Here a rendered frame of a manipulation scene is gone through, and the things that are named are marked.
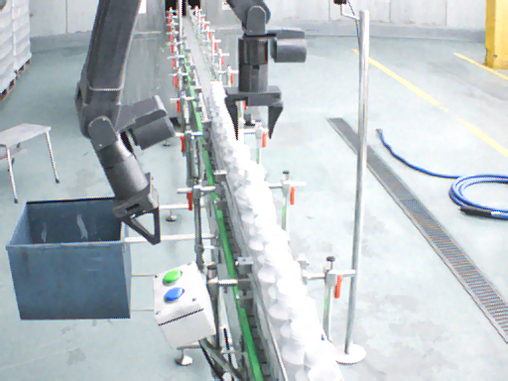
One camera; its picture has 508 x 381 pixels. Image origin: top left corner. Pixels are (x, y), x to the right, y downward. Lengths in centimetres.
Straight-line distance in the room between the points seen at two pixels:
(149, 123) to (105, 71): 13
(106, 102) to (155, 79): 490
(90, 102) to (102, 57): 7
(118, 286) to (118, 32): 94
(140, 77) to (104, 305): 424
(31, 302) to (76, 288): 14
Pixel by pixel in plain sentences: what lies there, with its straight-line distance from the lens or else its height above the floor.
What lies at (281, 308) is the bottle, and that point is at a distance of 103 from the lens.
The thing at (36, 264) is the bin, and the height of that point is 90.
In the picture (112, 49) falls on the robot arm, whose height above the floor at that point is 151.
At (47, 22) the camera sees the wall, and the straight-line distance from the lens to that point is 1149.
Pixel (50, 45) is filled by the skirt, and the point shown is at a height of 9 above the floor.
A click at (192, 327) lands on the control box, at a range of 109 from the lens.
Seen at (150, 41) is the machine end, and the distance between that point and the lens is 582.
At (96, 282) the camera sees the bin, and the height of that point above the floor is 84.
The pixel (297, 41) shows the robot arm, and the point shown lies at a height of 145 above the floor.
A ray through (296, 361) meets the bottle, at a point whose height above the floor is 112.
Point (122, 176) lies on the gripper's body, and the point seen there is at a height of 130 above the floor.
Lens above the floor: 165
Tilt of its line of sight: 21 degrees down
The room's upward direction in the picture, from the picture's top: straight up
